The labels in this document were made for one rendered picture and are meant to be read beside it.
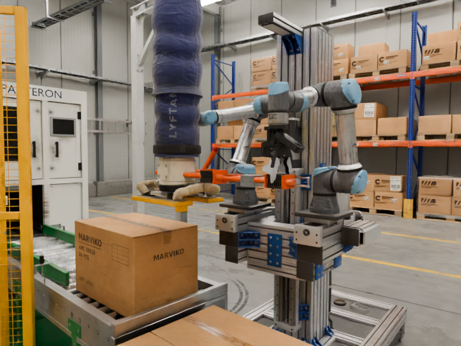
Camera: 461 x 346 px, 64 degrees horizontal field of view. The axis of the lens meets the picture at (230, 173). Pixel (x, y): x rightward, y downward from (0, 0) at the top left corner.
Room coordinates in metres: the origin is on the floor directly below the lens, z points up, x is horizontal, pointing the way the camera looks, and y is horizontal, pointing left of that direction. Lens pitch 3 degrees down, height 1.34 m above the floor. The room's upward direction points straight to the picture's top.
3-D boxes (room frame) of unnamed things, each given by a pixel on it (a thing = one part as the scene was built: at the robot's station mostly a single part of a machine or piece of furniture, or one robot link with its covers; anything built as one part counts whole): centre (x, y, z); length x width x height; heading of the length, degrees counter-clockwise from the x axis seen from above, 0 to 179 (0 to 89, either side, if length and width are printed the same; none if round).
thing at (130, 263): (2.02, 0.53, 0.75); 0.60 x 0.40 x 0.40; 47
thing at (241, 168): (2.18, -0.09, 1.20); 0.13 x 0.12 x 0.14; 27
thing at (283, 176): (1.34, -0.18, 1.23); 0.08 x 0.07 x 0.05; 47
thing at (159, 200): (1.69, 0.32, 1.13); 0.34 x 0.10 x 0.05; 47
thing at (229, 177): (1.71, 0.03, 1.23); 0.93 x 0.30 x 0.04; 47
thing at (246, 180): (1.44, -0.08, 1.23); 0.07 x 0.07 x 0.04; 47
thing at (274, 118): (1.36, -0.17, 1.46); 0.08 x 0.08 x 0.05
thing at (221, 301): (1.78, 0.26, 0.48); 0.70 x 0.03 x 0.15; 137
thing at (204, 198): (1.82, 0.19, 1.13); 0.34 x 0.10 x 0.05; 47
